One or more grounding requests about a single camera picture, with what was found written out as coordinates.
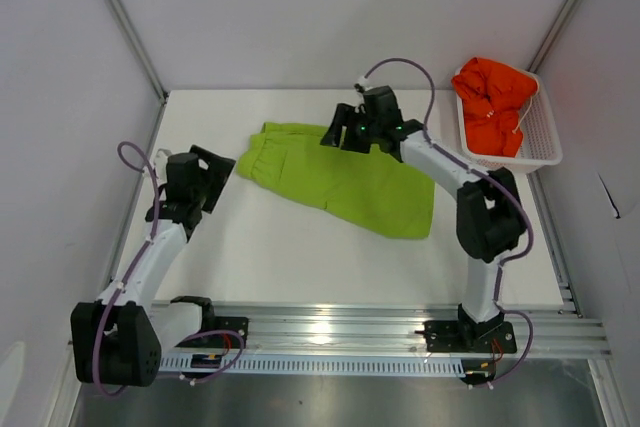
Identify aluminium corner post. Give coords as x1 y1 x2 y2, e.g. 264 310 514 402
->
527 0 583 73
104 0 168 103

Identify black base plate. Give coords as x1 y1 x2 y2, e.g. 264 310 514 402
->
414 319 517 354
197 316 250 349

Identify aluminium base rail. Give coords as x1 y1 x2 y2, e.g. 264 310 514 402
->
140 302 611 359

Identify white plastic basket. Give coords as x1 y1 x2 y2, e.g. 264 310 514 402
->
456 68 563 175

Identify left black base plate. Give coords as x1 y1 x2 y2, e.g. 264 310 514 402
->
197 316 250 349

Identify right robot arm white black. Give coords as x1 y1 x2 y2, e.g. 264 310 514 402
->
320 85 530 352

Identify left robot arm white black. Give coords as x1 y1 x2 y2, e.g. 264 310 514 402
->
70 141 246 397

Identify right aluminium corner post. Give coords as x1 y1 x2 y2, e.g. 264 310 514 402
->
527 0 583 73

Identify lime green shorts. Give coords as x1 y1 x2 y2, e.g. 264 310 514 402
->
236 122 435 240

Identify left aluminium corner post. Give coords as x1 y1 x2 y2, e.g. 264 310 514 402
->
104 0 168 103

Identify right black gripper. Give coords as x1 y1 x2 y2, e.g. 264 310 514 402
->
322 104 382 155

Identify orange shorts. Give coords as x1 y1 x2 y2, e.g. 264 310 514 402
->
451 57 539 157

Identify white slotted cable duct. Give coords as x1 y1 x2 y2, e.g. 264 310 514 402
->
159 353 465 378

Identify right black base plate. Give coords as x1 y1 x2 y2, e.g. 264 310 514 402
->
414 319 517 354

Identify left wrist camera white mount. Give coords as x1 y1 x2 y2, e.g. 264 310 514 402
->
152 148 173 178

